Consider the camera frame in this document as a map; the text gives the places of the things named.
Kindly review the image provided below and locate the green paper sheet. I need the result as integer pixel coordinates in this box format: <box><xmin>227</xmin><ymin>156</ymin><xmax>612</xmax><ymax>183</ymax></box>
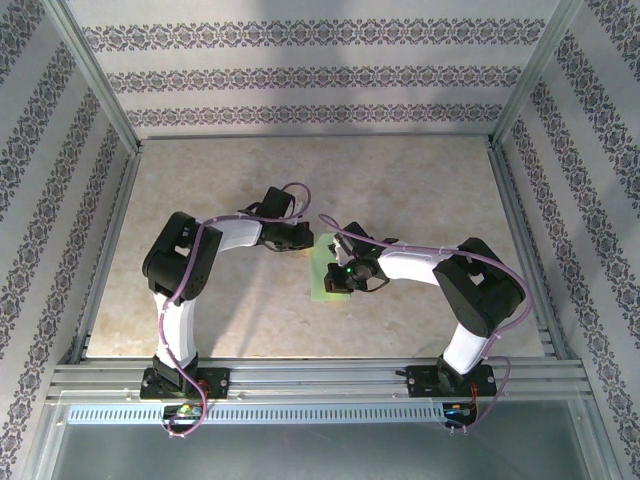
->
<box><xmin>308</xmin><ymin>232</ymin><xmax>354</xmax><ymax>304</ymax></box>

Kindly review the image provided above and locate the grey metal sheet panel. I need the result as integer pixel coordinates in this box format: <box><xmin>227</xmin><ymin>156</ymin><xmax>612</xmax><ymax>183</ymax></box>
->
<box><xmin>29</xmin><ymin>399</ymin><xmax>616</xmax><ymax>480</ymax></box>

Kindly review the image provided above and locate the aluminium back rail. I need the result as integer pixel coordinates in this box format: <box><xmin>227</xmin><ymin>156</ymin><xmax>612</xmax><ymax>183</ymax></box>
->
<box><xmin>137</xmin><ymin>132</ymin><xmax>494</xmax><ymax>142</ymax></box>

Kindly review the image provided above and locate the aluminium mounting rail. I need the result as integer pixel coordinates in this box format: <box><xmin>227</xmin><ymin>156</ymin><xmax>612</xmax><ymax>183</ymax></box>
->
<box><xmin>47</xmin><ymin>357</ymin><xmax>589</xmax><ymax>401</ymax></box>

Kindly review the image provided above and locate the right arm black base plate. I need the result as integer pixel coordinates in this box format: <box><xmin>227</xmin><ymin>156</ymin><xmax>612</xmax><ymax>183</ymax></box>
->
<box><xmin>405</xmin><ymin>363</ymin><xmax>499</xmax><ymax>400</ymax></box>

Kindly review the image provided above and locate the grey slotted cable duct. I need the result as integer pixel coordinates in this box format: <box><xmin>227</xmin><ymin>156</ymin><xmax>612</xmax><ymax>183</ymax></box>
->
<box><xmin>66</xmin><ymin>403</ymin><xmax>451</xmax><ymax>425</ymax></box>

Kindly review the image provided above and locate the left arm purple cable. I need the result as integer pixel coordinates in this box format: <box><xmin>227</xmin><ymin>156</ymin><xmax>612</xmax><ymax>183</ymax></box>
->
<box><xmin>157</xmin><ymin>181</ymin><xmax>315</xmax><ymax>441</ymax></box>

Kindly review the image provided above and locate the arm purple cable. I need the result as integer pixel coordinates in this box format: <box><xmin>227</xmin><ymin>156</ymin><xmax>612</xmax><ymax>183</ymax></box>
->
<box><xmin>318</xmin><ymin>213</ymin><xmax>532</xmax><ymax>436</ymax></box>
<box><xmin>157</xmin><ymin>181</ymin><xmax>315</xmax><ymax>441</ymax></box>

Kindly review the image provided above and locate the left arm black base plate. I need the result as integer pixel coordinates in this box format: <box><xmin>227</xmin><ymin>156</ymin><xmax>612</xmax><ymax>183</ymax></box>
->
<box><xmin>139</xmin><ymin>367</ymin><xmax>232</xmax><ymax>401</ymax></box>

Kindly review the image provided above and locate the aluminium side rail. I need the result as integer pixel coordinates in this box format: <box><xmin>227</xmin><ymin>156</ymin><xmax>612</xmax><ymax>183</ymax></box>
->
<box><xmin>487</xmin><ymin>144</ymin><xmax>571</xmax><ymax>361</ymax></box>
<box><xmin>67</xmin><ymin>149</ymin><xmax>144</xmax><ymax>364</ymax></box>

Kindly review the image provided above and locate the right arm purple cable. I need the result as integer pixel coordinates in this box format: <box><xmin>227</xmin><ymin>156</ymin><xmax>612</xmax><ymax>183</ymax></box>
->
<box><xmin>318</xmin><ymin>213</ymin><xmax>532</xmax><ymax>436</ymax></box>

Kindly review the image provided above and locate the aluminium frame post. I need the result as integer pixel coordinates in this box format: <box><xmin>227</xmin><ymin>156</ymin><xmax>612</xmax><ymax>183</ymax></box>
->
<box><xmin>42</xmin><ymin>0</ymin><xmax>144</xmax><ymax>156</ymax></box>
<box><xmin>487</xmin><ymin>0</ymin><xmax>586</xmax><ymax>149</ymax></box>

